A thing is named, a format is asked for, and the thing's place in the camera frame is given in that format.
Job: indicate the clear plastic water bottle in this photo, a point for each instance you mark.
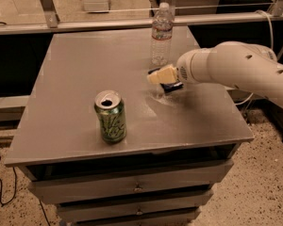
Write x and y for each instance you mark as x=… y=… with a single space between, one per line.
x=162 y=32

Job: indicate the top grey drawer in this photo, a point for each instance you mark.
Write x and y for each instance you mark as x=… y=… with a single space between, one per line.
x=130 y=182

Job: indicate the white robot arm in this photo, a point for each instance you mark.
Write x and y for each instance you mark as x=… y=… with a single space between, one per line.
x=237 y=65

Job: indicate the bottom grey drawer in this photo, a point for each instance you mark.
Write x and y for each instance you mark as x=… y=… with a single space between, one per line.
x=149 y=219

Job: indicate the middle grey drawer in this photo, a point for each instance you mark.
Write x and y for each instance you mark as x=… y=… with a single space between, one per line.
x=132 y=206

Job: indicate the grey metal frame rail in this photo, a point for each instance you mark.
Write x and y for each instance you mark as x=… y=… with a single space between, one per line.
x=43 y=16

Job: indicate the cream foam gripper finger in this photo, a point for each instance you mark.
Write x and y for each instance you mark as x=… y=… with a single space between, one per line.
x=164 y=75

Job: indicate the green soda can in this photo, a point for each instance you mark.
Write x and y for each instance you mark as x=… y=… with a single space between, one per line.
x=110 y=110

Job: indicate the grey drawer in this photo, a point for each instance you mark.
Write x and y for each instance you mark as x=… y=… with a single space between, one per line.
x=149 y=219
x=130 y=182
x=132 y=206

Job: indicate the grey drawer cabinet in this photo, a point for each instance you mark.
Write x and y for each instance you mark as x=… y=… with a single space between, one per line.
x=59 y=135

